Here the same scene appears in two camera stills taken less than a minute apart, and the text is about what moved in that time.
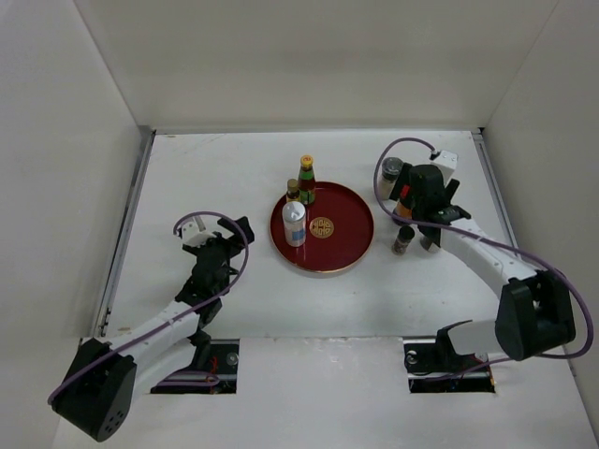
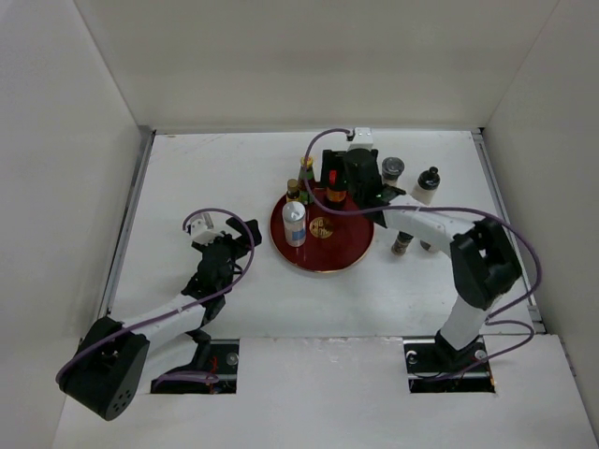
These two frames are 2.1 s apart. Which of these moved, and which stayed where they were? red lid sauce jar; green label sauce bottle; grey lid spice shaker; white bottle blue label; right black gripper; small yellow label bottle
Moved: right black gripper; red lid sauce jar
Stayed: small yellow label bottle; white bottle blue label; green label sauce bottle; grey lid spice shaker
